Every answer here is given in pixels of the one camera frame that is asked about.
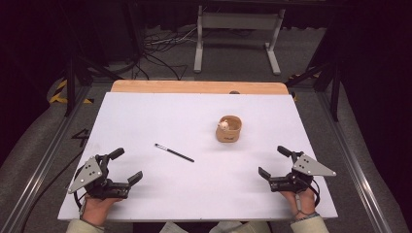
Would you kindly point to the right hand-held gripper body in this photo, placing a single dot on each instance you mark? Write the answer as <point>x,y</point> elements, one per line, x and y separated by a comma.
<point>307,165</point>

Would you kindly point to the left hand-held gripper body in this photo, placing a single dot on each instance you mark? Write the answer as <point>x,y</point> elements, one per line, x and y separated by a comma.
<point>89,173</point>

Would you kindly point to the black pen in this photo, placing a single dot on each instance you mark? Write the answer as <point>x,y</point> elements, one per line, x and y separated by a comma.
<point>175,153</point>

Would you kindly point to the brown pen holder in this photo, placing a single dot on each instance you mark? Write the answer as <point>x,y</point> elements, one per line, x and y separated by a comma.
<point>229,134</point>

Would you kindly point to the person's right hand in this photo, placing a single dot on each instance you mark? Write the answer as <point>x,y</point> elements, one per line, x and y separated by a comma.
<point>304,202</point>

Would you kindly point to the person's left hand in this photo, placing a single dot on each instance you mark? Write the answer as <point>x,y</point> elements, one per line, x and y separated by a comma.
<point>95,209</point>

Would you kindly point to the grey wrist band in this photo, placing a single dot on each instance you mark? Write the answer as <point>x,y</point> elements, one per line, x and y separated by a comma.
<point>83,208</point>

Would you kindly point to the white table cover board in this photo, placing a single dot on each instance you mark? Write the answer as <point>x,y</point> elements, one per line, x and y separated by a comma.
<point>181,187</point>

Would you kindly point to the small pale toy figure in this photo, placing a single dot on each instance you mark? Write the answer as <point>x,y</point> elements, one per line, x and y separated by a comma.
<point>223,125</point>

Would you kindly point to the black tripod stand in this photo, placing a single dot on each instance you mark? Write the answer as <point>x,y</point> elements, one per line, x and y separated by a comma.
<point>70,90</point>
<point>335,93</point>

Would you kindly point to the yellow black hazard tape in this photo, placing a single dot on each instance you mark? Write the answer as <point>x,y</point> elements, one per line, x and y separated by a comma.
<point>60,97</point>

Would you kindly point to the wooden table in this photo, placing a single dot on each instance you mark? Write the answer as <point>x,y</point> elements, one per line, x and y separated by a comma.
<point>194,86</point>

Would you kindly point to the grey metal stand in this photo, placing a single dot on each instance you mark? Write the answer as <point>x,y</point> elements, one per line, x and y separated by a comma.
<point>238,21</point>

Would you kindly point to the aluminium frame rail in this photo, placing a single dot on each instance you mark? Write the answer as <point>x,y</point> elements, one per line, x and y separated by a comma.
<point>353,161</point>
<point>45,161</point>

